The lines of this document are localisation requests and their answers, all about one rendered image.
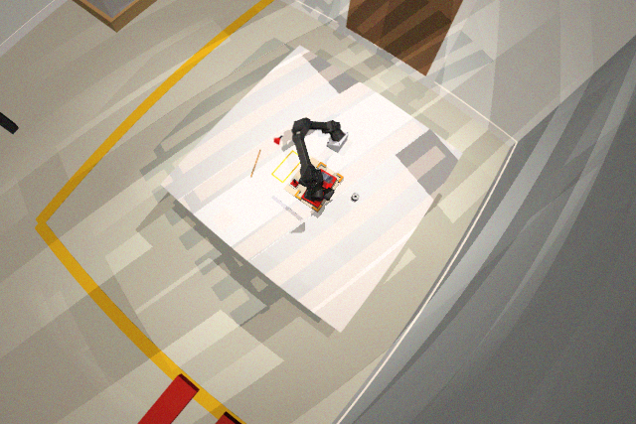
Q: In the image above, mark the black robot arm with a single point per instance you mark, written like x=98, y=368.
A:
x=308, y=172

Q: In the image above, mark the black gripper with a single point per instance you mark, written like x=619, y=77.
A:
x=328, y=193

